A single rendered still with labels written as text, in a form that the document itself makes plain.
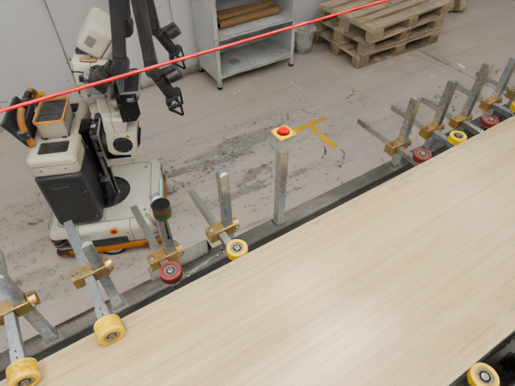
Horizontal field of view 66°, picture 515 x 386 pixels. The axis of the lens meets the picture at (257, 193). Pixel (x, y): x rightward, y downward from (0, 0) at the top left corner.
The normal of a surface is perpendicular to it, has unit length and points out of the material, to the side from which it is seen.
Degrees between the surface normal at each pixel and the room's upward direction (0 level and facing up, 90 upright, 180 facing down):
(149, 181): 0
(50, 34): 90
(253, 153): 0
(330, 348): 0
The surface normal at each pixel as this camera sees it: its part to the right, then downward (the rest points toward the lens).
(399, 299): 0.00, -0.70
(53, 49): 0.53, 0.61
